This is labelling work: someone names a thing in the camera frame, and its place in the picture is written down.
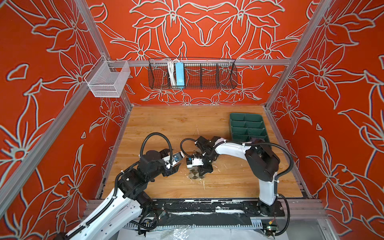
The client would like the white cable bundle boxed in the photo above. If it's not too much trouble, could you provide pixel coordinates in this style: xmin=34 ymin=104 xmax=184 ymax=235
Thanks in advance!
xmin=166 ymin=59 xmax=177 ymax=87

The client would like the black wire wall basket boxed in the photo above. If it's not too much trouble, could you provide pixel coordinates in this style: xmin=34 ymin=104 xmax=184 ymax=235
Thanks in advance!
xmin=148 ymin=57 xmax=239 ymax=90

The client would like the light blue box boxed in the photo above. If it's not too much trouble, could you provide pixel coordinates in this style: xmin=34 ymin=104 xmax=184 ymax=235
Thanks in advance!
xmin=175 ymin=62 xmax=185 ymax=89

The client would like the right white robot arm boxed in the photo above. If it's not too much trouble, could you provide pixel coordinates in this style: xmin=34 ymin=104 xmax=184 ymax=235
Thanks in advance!
xmin=180 ymin=136 xmax=294 ymax=217

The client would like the green plastic divider tray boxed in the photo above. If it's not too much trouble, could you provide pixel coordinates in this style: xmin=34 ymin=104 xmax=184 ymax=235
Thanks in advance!
xmin=229 ymin=113 xmax=270 ymax=142

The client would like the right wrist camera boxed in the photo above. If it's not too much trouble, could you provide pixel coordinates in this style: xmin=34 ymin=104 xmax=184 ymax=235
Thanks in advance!
xmin=186 ymin=157 xmax=204 ymax=169

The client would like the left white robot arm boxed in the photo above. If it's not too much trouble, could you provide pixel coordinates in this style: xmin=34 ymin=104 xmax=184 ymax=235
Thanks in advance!
xmin=55 ymin=133 xmax=184 ymax=240

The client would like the beige argyle sock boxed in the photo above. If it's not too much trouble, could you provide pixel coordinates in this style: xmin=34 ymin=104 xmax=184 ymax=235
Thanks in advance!
xmin=189 ymin=168 xmax=206 ymax=180

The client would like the clear acrylic wall bin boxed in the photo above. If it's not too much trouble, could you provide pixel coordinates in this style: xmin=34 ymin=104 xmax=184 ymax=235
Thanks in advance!
xmin=85 ymin=55 xmax=131 ymax=98

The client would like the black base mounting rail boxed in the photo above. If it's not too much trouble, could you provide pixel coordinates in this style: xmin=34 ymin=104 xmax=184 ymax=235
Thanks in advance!
xmin=124 ymin=197 xmax=286 ymax=227

